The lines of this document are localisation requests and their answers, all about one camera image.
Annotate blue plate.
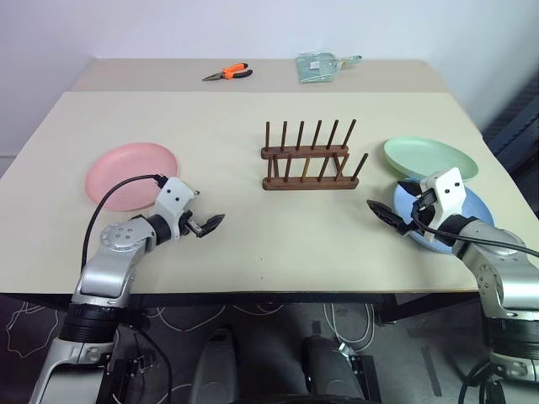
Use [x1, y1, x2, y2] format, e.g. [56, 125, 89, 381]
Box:
[392, 178, 496, 255]

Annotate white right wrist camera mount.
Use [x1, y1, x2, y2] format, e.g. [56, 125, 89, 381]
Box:
[420, 167, 468, 254]

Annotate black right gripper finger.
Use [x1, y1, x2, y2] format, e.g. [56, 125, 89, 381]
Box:
[366, 199, 413, 237]
[397, 179, 423, 198]

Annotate white floor cable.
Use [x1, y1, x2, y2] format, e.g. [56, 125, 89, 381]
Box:
[323, 301, 376, 351]
[141, 303, 288, 334]

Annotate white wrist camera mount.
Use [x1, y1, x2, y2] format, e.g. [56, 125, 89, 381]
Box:
[152, 176, 200, 243]
[420, 167, 468, 254]

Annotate green plate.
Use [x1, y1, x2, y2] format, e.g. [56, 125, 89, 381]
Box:
[382, 136, 480, 182]

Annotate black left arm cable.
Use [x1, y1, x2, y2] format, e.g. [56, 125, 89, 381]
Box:
[81, 173, 168, 275]

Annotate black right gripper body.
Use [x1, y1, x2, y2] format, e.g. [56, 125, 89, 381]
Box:
[404, 189, 439, 237]

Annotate pink plate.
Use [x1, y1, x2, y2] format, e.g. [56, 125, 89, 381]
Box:
[84, 142, 183, 213]

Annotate clear plastic packet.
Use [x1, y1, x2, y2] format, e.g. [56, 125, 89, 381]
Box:
[294, 50, 365, 86]

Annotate black floor cable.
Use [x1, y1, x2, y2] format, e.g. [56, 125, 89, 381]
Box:
[125, 326, 174, 404]

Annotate wooden dish rack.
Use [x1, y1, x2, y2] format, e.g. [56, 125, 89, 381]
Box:
[259, 118, 371, 192]

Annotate orange handled pliers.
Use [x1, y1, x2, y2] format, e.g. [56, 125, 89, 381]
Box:
[201, 62, 254, 82]

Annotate dark rounded shape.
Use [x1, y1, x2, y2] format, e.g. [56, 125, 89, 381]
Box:
[188, 327, 237, 404]
[300, 322, 368, 404]

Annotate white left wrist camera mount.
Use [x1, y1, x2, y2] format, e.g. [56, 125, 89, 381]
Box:
[152, 176, 200, 243]

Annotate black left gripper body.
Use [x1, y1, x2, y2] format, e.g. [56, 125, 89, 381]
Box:
[175, 209, 207, 242]

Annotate black looped cable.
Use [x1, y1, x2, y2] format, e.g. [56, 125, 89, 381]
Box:
[457, 359, 496, 404]

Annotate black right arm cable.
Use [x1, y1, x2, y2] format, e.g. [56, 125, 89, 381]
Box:
[409, 200, 539, 257]

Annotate dark ribbed object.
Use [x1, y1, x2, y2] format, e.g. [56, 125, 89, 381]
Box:
[482, 79, 539, 173]

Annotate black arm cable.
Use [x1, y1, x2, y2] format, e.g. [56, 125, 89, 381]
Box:
[81, 173, 168, 275]
[409, 200, 539, 257]

